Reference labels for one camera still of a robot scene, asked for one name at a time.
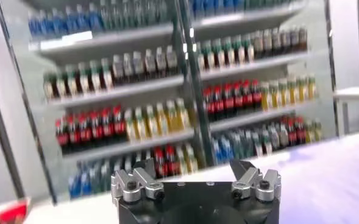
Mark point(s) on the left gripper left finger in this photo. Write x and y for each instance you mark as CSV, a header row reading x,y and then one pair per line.
x,y
136,185

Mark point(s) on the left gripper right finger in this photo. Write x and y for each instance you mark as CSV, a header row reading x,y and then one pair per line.
x,y
258,185

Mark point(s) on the green tinted water bottle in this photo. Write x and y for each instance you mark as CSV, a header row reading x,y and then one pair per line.
x,y
236,146
106,175
96,179
246,143

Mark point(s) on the red cap cola bottle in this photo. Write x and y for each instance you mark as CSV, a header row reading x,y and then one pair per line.
x,y
228,100
84,130
292,131
73,132
218,102
237,98
300,130
118,123
256,94
159,161
170,159
95,128
208,103
61,135
247,96
107,125

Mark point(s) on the white metal cooler shelf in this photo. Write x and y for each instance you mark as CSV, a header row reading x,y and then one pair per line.
x,y
130,146
243,18
252,65
252,117
106,41
121,89

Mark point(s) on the blue label water bottle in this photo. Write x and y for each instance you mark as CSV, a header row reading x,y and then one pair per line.
x,y
75,182
226,149
86,181
217,150

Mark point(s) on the dark bottle black white label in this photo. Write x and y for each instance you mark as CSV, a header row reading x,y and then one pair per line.
x,y
286,39
276,41
128,69
171,60
283,134
138,67
161,62
294,38
117,71
150,64
303,37
274,137

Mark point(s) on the yellow tea bottle green label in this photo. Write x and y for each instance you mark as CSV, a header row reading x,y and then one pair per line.
x,y
264,95
274,93
191,156
181,159
130,124
161,118
309,131
140,122
283,92
151,120
172,115
311,86
182,113
301,88
317,130
292,90

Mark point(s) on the red cartoon print t-shirt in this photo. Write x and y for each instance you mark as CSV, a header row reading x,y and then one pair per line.
x,y
8,214

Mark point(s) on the white side table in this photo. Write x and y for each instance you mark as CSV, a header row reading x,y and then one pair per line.
x,y
354,92

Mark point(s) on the glass beverage display cooler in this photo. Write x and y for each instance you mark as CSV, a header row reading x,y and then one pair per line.
x,y
33,91
321,61

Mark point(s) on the dark bottle beige label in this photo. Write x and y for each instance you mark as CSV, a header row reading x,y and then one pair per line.
x,y
267,43
258,45

